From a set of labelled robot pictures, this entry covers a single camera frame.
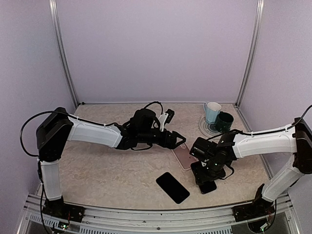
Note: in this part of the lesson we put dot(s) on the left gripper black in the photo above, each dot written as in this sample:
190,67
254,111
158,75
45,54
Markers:
172,144

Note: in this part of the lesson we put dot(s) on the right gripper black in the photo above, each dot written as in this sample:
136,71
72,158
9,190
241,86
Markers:
201,177

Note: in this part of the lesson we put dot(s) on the black phone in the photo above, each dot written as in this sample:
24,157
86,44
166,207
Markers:
208,187
172,187

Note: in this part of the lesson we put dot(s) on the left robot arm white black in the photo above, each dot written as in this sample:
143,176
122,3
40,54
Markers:
60,127

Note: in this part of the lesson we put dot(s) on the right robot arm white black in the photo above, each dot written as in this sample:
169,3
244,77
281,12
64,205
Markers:
293,138

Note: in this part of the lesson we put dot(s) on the pink phone case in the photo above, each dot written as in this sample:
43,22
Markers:
184,158

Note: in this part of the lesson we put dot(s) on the light blue mug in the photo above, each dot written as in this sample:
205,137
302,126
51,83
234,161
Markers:
212,110

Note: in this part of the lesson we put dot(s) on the dark green mug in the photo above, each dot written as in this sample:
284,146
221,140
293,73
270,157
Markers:
224,122

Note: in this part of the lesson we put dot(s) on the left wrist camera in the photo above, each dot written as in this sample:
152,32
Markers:
166,118

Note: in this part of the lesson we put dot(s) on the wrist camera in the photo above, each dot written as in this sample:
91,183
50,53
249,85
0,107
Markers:
203,149
166,118

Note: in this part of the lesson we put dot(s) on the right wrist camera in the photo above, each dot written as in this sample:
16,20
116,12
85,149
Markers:
203,149

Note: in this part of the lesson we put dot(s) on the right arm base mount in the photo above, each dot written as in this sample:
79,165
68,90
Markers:
253,210

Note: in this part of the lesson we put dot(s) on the front aluminium rail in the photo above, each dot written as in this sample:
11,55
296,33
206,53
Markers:
101,220

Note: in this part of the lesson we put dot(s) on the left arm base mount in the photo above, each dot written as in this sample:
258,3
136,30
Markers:
59,209

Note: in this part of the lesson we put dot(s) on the right aluminium frame post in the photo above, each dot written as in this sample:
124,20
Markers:
251,53

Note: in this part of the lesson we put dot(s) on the aluminium frame post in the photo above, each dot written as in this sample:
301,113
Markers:
61,49
251,53

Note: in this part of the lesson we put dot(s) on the left aluminium frame post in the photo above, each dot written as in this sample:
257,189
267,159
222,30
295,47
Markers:
61,49

